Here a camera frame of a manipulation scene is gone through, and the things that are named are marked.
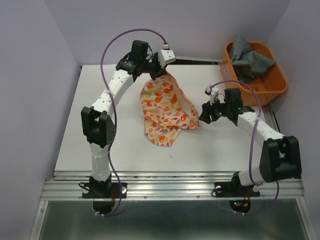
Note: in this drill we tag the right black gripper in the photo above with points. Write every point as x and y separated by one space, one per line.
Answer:
207 109

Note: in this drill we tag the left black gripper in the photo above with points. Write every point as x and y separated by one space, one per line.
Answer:
160 71

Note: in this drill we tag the floral orange skirt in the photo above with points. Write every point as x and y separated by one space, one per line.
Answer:
167 111

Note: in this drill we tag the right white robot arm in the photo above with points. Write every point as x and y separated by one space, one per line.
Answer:
280 155

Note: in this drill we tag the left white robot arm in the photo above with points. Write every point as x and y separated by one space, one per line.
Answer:
99 120

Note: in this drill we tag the orange plastic basket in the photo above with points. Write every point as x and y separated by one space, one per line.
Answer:
267 87

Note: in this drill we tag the grey skirt in basket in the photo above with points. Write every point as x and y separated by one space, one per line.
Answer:
247 63

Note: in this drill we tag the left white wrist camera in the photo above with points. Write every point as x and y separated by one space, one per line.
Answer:
165 57

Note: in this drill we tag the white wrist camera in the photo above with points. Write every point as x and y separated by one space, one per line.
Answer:
165 57
213 92

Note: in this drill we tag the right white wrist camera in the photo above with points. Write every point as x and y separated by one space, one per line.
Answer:
213 92

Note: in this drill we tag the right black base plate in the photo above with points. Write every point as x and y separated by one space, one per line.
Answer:
225 189

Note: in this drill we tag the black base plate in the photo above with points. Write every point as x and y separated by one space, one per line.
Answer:
225 189
113 192

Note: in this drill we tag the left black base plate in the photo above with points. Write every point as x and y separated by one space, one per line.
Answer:
113 192

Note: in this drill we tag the aluminium rail frame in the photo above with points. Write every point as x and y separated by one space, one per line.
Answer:
168 189

